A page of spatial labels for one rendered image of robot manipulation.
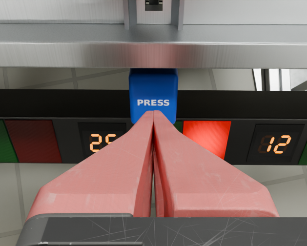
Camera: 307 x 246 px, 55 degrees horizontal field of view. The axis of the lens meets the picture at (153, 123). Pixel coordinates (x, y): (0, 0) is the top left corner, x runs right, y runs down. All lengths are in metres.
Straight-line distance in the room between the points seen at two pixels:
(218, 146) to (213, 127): 0.02
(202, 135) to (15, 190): 0.79
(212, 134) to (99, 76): 0.73
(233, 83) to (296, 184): 0.34
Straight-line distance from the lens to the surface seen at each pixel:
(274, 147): 0.21
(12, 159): 0.22
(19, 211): 0.94
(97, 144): 0.20
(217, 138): 0.19
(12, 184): 0.94
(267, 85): 0.59
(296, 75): 0.97
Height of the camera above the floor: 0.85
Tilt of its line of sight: 82 degrees down
